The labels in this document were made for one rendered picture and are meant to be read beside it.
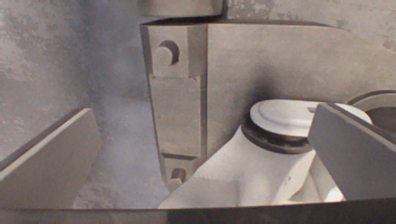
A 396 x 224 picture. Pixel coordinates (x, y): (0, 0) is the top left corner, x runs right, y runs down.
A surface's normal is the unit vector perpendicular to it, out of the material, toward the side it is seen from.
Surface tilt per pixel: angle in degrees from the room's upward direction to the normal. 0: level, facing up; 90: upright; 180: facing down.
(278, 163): 90
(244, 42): 0
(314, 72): 0
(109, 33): 0
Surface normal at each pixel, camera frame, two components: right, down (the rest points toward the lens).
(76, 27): -0.18, 0.49
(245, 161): -0.01, -0.87
